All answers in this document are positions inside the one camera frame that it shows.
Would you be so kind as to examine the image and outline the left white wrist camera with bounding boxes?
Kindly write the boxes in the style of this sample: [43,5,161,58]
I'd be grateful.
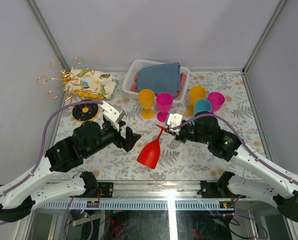
[100,101,125,131]

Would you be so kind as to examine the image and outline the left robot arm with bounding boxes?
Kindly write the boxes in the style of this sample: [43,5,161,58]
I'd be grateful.
[0,121,141,223]

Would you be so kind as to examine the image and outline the magenta plastic goblet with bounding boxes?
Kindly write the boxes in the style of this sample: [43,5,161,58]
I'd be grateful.
[156,92,173,123]
[207,92,225,113]

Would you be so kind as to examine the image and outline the red plastic wine glass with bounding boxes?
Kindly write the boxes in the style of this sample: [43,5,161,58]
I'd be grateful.
[137,124,166,169]

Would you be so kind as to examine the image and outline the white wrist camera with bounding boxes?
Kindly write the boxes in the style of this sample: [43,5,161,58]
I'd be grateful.
[100,101,125,131]
[166,113,183,135]

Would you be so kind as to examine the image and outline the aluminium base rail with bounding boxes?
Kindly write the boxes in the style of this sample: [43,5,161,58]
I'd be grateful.
[38,180,236,211]

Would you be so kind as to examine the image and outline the blue folded cloth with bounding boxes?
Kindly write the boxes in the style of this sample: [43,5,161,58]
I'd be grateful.
[136,62,181,97]

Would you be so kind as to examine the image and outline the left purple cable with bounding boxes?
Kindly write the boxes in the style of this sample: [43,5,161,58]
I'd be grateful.
[0,100,104,227]

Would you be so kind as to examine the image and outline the dinosaur print cloth bag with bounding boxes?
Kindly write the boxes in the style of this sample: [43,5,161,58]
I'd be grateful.
[66,68,119,100]

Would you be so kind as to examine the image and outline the blue plastic goblet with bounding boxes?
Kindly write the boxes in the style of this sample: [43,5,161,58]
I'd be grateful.
[190,99,212,116]

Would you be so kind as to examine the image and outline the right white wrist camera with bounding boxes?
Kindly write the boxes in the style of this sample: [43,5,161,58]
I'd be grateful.
[166,113,183,135]

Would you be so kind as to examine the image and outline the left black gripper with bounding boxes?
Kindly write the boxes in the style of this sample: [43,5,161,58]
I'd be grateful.
[85,121,142,159]

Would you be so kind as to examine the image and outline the right yellow plastic goblet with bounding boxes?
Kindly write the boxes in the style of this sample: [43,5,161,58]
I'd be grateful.
[186,85,207,116]

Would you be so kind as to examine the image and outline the gold wine glass rack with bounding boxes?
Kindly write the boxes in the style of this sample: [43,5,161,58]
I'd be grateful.
[36,56,101,104]

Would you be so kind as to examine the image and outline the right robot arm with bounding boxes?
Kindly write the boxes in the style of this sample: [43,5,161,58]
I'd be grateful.
[167,112,298,222]

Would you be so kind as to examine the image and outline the left yellow plastic goblet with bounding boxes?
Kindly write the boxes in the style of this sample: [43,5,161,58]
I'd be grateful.
[138,89,155,119]

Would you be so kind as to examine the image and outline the yellow plastic goblet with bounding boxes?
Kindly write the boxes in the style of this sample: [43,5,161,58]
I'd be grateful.
[186,85,207,116]
[138,89,155,119]

